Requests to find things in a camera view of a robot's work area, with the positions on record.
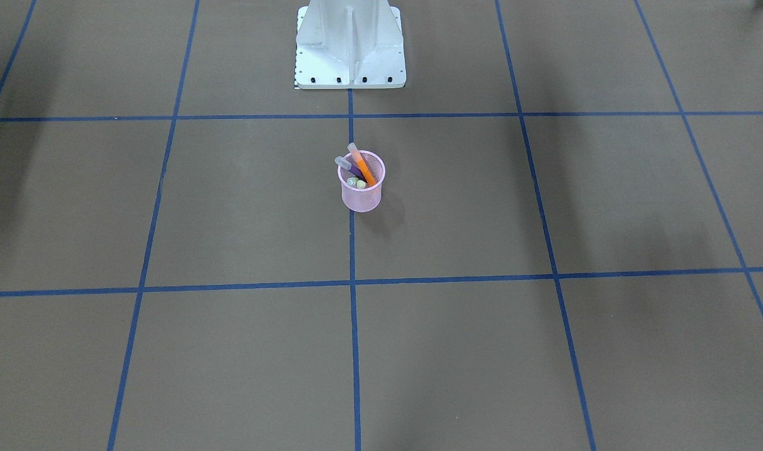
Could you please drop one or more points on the orange highlighter pen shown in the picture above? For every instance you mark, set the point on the orange highlighter pen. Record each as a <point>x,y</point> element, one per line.
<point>361,165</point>

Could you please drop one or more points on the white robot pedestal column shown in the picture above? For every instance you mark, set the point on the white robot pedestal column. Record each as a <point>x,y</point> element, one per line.
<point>342,45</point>

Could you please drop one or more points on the purple highlighter pen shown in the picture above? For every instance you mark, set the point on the purple highlighter pen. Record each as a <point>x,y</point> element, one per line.
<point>346,165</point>

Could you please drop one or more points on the pink mesh pen holder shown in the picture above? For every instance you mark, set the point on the pink mesh pen holder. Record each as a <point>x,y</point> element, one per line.
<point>357,193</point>

